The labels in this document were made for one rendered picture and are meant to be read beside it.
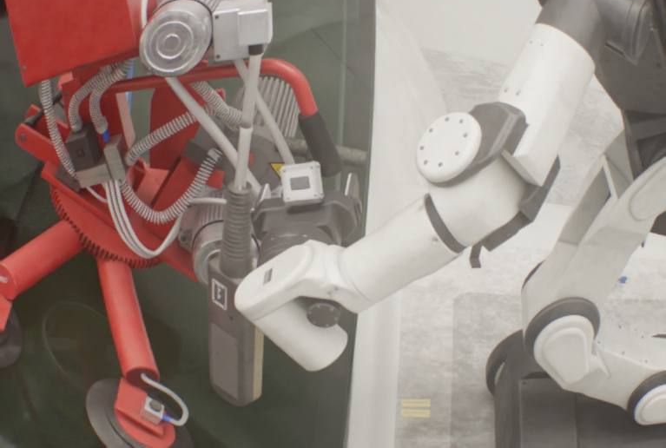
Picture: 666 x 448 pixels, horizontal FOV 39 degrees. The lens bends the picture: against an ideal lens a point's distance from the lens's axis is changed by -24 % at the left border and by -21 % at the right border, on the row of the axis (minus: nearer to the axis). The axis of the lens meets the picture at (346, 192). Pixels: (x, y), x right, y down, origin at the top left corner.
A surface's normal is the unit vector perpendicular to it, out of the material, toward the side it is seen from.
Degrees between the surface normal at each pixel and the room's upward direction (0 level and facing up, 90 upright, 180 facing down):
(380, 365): 33
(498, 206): 67
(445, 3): 90
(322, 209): 17
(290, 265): 46
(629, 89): 111
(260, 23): 81
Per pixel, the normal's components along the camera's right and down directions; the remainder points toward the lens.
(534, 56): -0.63, -0.51
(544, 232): 0.12, -0.89
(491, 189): 0.61, 0.14
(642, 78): -0.40, 0.74
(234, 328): -0.62, 0.37
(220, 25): -0.04, 0.41
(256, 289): -0.63, -0.67
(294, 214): -0.18, -0.83
